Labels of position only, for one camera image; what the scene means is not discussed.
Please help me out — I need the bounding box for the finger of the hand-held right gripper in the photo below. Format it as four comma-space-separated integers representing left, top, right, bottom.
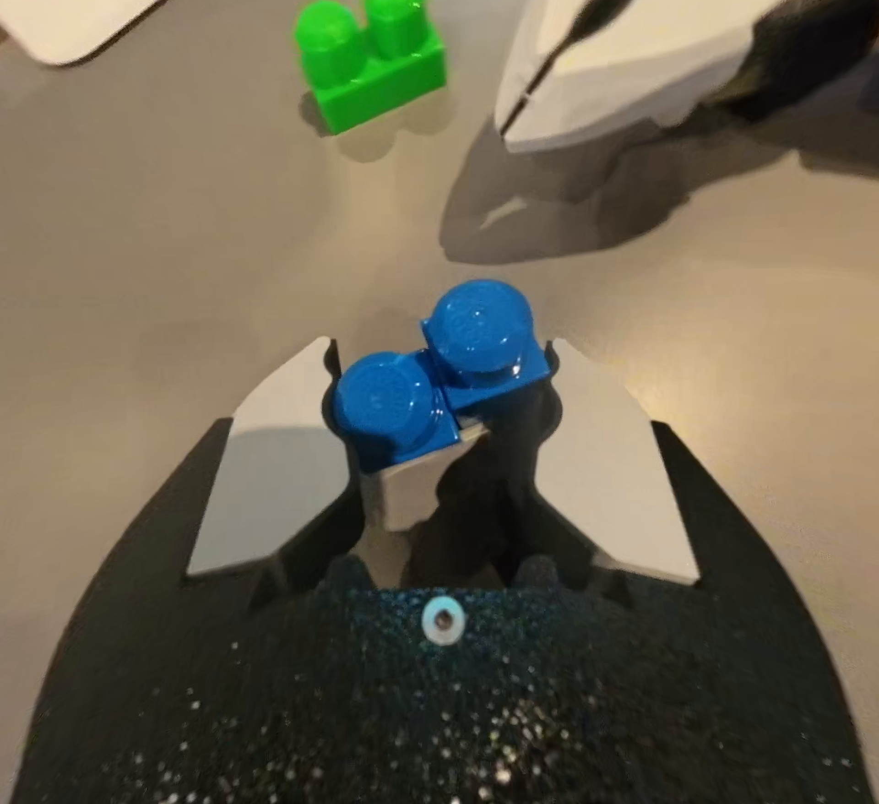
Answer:
494, 0, 662, 129
504, 0, 876, 155

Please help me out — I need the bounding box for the green building block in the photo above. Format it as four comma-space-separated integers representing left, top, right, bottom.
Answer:
294, 0, 449, 136

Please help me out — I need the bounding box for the grey building block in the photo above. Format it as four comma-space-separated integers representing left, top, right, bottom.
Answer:
360, 424, 493, 534

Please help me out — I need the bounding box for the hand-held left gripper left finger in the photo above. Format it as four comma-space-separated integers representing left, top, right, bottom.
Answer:
185, 336, 364, 578

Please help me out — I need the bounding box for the blue building block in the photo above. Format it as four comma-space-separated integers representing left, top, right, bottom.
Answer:
332, 278, 554, 477

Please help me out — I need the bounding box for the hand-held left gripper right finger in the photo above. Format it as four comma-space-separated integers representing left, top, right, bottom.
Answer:
529, 337, 703, 587

